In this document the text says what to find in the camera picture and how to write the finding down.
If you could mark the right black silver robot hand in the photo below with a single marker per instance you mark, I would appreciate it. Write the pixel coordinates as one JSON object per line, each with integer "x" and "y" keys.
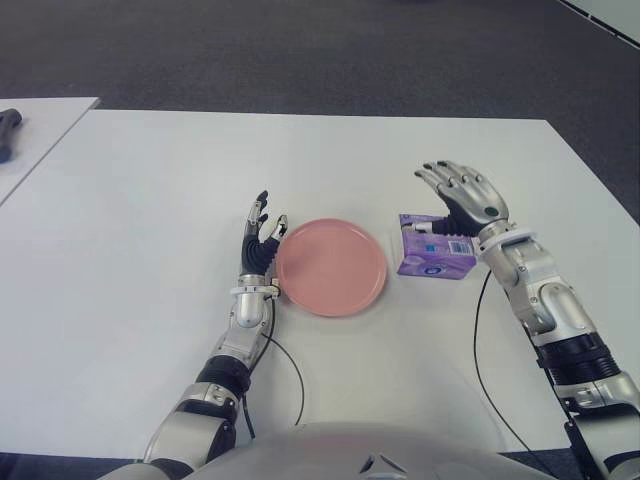
{"x": 472, "y": 200}

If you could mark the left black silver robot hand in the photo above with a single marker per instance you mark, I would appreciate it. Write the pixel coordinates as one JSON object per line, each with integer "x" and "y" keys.
{"x": 255, "y": 252}

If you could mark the purple tissue paper pack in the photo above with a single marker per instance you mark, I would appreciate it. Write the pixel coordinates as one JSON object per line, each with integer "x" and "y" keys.
{"x": 430, "y": 255}

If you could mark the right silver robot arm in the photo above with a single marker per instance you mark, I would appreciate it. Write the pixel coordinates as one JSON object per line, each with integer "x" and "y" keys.
{"x": 560, "y": 330}

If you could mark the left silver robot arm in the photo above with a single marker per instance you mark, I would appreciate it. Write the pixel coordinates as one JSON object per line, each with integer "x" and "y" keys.
{"x": 210, "y": 395}

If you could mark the pink round plate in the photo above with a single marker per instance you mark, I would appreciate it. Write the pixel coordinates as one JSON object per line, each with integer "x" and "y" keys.
{"x": 332, "y": 267}

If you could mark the silver robot torso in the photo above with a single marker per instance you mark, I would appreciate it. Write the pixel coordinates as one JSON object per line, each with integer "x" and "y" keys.
{"x": 320, "y": 452}

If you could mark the white table with black edge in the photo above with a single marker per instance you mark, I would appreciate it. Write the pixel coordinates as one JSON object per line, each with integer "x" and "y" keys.
{"x": 610, "y": 15}

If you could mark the white side table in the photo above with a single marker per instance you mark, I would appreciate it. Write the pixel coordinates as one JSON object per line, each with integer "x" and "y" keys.
{"x": 50, "y": 125}

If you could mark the black device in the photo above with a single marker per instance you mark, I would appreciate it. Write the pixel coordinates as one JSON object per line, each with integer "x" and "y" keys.
{"x": 7, "y": 125}

